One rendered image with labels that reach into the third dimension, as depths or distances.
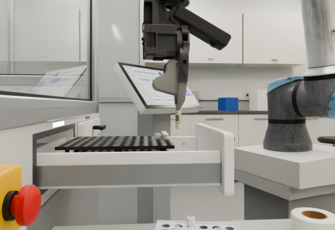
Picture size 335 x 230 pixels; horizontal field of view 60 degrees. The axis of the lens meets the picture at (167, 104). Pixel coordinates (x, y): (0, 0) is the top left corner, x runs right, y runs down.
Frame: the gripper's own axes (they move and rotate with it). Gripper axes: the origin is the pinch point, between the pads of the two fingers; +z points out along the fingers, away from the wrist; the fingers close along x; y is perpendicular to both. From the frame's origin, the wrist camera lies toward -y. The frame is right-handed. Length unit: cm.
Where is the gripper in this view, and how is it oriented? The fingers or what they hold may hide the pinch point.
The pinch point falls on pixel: (181, 103)
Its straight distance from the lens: 55.0
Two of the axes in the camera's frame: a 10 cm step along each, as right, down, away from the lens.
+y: -9.9, 0.0, -1.2
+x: 1.2, 0.0, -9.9
